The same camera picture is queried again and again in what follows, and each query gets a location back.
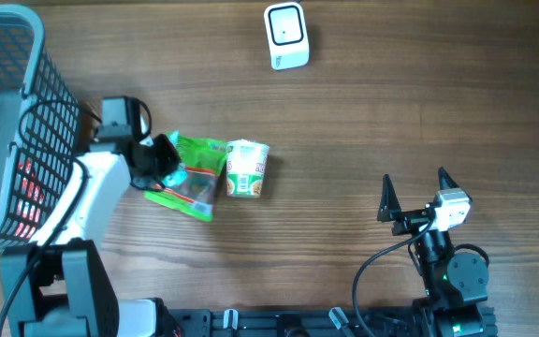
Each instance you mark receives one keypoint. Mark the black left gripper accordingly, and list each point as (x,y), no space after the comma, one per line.
(170,157)

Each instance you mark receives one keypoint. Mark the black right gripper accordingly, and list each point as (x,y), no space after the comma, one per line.
(390,205)

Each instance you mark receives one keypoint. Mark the green snack bag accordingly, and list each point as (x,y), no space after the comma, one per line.
(205,160)

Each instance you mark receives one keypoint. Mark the cup noodles container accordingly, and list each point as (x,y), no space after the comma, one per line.
(245,168)

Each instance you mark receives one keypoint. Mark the light blue candy packet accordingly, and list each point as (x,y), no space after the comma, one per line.
(176,178)

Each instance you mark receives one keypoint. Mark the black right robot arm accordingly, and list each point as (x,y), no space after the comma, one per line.
(455,277)

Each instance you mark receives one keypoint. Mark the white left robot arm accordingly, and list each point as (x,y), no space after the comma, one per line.
(56,285)

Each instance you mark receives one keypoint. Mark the white barcode scanner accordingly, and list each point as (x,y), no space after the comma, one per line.
(287,35)

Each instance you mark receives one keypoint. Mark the dark grey plastic basket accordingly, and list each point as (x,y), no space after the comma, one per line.
(17,140)

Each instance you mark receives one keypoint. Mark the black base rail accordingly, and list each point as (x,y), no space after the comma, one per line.
(383,321)

